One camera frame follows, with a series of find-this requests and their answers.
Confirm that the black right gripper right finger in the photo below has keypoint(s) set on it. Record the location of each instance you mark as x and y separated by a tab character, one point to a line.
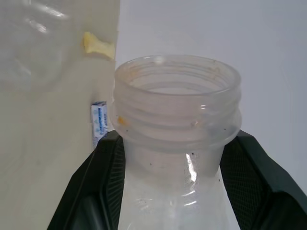
259	187

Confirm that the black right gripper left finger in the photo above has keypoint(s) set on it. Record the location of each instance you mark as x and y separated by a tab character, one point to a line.
96	187

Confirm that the clear wide-mouth plastic bottle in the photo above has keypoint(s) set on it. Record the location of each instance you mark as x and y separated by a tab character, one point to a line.
172	167

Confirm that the large translucent plastic bottle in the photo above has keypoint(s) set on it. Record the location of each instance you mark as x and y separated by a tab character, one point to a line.
48	115

